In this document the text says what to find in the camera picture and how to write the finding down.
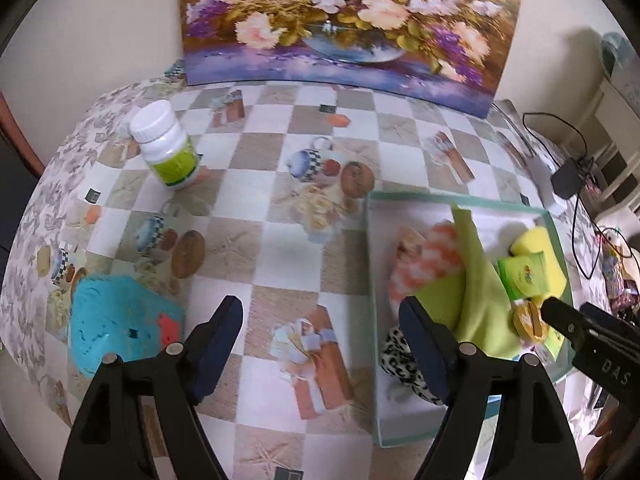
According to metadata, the green tissue packet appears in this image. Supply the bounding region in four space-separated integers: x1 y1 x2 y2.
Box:
496 252 551 301

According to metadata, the checkered printed tablecloth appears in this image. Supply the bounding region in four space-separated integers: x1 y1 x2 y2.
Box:
0 77 601 480

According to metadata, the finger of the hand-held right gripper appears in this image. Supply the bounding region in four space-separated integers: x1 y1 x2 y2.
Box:
542 296 640 403
580 302 640 347

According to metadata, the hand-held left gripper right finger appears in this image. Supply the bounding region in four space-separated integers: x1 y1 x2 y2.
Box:
398 295 583 480

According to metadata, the black white leopard print cloth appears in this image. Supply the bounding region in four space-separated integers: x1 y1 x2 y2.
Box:
380 325 446 406

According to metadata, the pink white zigzag fluffy towel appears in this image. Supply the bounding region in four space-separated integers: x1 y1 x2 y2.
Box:
387 222 466 306

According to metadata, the flower painting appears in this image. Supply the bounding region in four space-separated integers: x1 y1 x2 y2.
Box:
176 0 528 120

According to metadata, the pink floral cloth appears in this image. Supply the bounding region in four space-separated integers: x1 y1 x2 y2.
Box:
395 226 431 261

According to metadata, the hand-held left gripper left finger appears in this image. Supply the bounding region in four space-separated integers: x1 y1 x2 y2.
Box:
59 295 245 480

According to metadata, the white box with green rim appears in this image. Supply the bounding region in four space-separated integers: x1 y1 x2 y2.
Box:
364 191 581 448

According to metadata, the white shelf unit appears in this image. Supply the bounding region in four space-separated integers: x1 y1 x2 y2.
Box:
575 30 640 216

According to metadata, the white pill bottle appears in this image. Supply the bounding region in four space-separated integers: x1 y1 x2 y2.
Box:
130 100 202 191

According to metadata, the dark cabinet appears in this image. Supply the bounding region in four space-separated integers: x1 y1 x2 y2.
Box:
0 91 46 261

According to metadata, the yellow sponge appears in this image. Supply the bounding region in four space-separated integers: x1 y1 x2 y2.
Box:
509 227 568 301

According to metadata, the black power adapter with cable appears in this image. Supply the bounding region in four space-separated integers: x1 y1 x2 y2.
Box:
522 111 608 281

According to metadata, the colourful toy clutter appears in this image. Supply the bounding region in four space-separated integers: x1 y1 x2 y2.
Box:
597 227 640 311

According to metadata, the lime green cloth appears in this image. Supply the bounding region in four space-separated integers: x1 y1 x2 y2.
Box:
415 204 523 358

